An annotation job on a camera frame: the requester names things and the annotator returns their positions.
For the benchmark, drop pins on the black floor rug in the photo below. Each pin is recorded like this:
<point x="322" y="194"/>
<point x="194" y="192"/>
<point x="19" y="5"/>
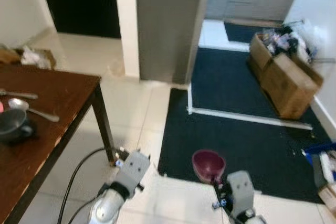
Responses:
<point x="236" y="145"/>

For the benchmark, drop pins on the silver spoon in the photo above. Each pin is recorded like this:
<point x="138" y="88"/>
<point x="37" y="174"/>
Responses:
<point x="18" y="103"/>

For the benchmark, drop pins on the purple bowl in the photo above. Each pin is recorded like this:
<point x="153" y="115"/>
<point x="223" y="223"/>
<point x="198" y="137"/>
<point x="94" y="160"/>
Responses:
<point x="208" y="163"/>

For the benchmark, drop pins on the small brown cardboard box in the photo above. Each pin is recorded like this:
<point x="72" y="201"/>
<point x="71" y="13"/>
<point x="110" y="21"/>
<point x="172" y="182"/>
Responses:
<point x="328" y="198"/>

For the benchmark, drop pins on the mixed rubbish pile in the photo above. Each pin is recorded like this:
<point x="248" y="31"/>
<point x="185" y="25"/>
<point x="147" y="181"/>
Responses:
<point x="289" y="43"/>

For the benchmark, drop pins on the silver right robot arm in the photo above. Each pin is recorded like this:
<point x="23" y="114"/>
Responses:
<point x="249" y="219"/>

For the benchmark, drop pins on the large brown cardboard box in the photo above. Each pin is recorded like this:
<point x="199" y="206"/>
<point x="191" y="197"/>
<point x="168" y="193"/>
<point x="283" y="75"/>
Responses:
<point x="286" y="85"/>

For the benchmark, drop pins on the dark kitchen mat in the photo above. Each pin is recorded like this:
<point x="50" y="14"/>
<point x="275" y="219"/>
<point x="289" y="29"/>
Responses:
<point x="241" y="31"/>

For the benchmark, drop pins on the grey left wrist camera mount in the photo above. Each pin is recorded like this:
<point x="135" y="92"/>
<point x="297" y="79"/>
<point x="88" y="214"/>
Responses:
<point x="134" y="169"/>

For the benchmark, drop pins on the crumpled white paper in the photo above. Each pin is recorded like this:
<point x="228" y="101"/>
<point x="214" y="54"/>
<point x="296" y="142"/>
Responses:
<point x="32" y="56"/>

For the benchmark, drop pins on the grey door panel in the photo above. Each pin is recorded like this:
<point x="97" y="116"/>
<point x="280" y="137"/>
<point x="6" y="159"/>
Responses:
<point x="168" y="24"/>

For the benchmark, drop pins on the dark grey mug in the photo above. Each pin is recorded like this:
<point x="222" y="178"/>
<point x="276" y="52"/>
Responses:
<point x="13" y="121"/>

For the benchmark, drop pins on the low open cardboard box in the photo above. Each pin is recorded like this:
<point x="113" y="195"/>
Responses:
<point x="49" y="59"/>

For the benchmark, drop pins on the blue plastic crate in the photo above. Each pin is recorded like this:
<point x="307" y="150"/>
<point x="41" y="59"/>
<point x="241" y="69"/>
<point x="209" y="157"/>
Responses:
<point x="320" y="148"/>

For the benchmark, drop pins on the white floor tape strip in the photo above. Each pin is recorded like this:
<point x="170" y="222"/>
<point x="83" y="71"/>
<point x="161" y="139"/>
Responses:
<point x="247" y="118"/>

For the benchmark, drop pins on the white plastic container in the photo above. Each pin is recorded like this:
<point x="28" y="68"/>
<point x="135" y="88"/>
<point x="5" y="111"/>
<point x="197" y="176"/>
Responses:
<point x="324" y="169"/>

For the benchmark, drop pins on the dark brown wooden table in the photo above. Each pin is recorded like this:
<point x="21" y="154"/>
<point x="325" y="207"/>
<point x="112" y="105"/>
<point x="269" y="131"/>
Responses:
<point x="52" y="108"/>

